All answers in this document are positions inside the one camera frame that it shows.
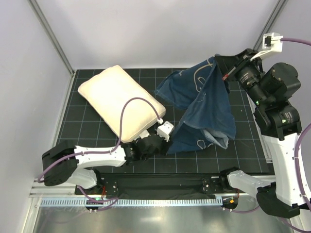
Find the dark blue embroidered pillowcase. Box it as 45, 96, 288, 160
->
155, 56, 236, 153

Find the cream white pillow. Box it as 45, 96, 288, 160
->
78, 65, 166, 143

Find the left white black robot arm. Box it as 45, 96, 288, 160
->
37, 134, 172, 195

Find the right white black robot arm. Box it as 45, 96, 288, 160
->
214, 49, 311, 220

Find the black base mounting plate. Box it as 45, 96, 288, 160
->
86, 173, 243, 199

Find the black grid mat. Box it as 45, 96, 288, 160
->
57, 69, 274, 175

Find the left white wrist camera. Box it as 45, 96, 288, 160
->
139, 120, 175, 143

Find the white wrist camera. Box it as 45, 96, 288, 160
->
139, 120, 175, 143
250, 33, 283, 61

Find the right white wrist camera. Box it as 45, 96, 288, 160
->
250, 33, 283, 61

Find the right aluminium corner post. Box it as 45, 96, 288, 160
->
253, 0, 288, 50

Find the aluminium corner post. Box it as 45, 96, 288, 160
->
27, 0, 75, 76
253, 0, 288, 50

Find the slotted cable duct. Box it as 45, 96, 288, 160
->
39, 197, 223, 208

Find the aluminium front rail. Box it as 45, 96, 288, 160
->
29, 175, 296, 198

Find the left aluminium corner post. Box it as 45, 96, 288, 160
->
27, 0, 75, 76

